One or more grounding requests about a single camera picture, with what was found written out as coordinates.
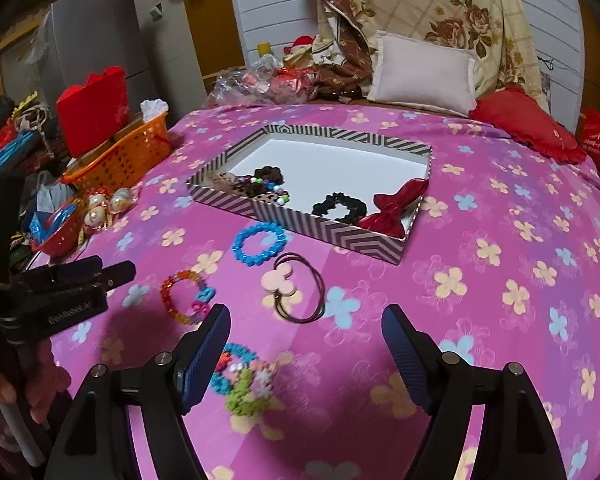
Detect beige floral quilt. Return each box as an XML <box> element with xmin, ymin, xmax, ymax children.
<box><xmin>353</xmin><ymin>0</ymin><xmax>547</xmax><ymax>108</ymax></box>

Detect orange plastic basket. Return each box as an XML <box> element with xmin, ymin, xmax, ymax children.
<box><xmin>60</xmin><ymin>113</ymin><xmax>175</xmax><ymax>194</ymax></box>

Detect brown sheer ribbon bow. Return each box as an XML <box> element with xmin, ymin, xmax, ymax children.
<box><xmin>208</xmin><ymin>172</ymin><xmax>247</xmax><ymax>196</ymax></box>

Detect clear plastic bag of items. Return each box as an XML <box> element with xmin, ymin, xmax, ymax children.
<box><xmin>204</xmin><ymin>53</ymin><xmax>315</xmax><ymax>108</ymax></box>

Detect red plastic bowl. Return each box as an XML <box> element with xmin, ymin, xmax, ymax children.
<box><xmin>29</xmin><ymin>200</ymin><xmax>83</xmax><ymax>258</ymax></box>

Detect brown patterned blanket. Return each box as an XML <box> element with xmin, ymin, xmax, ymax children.
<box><xmin>311</xmin><ymin>0</ymin><xmax>373</xmax><ymax>101</ymax></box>

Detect red satin bow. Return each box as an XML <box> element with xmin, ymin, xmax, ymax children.
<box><xmin>356</xmin><ymin>178</ymin><xmax>429</xmax><ymax>240</ymax></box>

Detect orange multicolour bead bracelet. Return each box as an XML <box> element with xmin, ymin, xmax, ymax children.
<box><xmin>159</xmin><ymin>268</ymin><xmax>218</xmax><ymax>328</ymax></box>

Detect left hand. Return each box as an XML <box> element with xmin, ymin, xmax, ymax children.
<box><xmin>0</xmin><ymin>338</ymin><xmax>71</xmax><ymax>453</ymax></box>

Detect grey refrigerator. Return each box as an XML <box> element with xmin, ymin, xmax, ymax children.
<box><xmin>27</xmin><ymin>0</ymin><xmax>158</xmax><ymax>113</ymax></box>

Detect flower bead bracelet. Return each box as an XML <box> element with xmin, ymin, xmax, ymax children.
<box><xmin>209</xmin><ymin>341</ymin><xmax>280</xmax><ymax>417</ymax></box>

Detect blue bead bracelet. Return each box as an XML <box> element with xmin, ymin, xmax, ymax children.
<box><xmin>230</xmin><ymin>221</ymin><xmax>288</xmax><ymax>268</ymax></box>

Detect santa plush toy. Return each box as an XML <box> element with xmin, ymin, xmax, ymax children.
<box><xmin>283</xmin><ymin>35</ymin><xmax>314</xmax><ymax>68</ymax></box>

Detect colourful ball bead bracelet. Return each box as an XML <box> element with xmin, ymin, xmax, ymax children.
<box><xmin>234</xmin><ymin>173</ymin><xmax>293</xmax><ymax>207</ymax></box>

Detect white tissue in basket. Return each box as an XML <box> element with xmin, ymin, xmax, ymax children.
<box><xmin>140</xmin><ymin>99</ymin><xmax>169</xmax><ymax>122</ymax></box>

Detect black scrunchie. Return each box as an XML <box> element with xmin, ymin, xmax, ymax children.
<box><xmin>311</xmin><ymin>192</ymin><xmax>367</xmax><ymax>226</ymax></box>

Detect pink floral bedsheet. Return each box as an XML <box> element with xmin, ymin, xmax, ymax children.
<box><xmin>54</xmin><ymin>105</ymin><xmax>600</xmax><ymax>479</ymax></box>

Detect red heart cushion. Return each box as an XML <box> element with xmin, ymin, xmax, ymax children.
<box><xmin>469</xmin><ymin>86</ymin><xmax>586</xmax><ymax>165</ymax></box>

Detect white small pillow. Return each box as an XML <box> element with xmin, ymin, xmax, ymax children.
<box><xmin>367</xmin><ymin>32</ymin><xmax>477</xmax><ymax>116</ymax></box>

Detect wrapped candy ornaments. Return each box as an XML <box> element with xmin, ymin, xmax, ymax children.
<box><xmin>78</xmin><ymin>188</ymin><xmax>138</xmax><ymax>245</ymax></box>

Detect striped shallow cardboard box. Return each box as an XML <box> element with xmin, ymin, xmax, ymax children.
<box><xmin>186</xmin><ymin>125</ymin><xmax>432</xmax><ymax>266</ymax></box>

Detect brown scrunchie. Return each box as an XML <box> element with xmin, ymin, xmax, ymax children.
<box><xmin>236</xmin><ymin>166</ymin><xmax>284</xmax><ymax>198</ymax></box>

